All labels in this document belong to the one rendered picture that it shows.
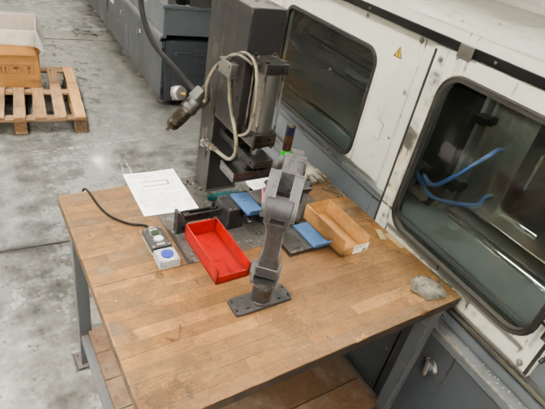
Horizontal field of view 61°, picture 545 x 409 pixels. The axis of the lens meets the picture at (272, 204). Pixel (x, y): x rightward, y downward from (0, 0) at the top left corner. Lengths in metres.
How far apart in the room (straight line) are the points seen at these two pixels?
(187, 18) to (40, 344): 3.15
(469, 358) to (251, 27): 1.35
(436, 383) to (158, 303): 1.16
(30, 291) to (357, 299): 1.81
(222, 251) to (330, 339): 0.47
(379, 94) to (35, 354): 1.94
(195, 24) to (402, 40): 3.00
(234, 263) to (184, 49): 3.38
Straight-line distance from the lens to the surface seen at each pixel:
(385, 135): 2.00
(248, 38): 1.50
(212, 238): 1.64
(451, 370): 1.97
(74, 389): 2.35
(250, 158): 1.58
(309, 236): 1.71
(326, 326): 1.44
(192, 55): 4.74
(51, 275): 2.86
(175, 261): 1.51
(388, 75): 1.99
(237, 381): 1.26
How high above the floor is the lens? 1.93
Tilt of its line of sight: 33 degrees down
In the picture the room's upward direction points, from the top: 12 degrees clockwise
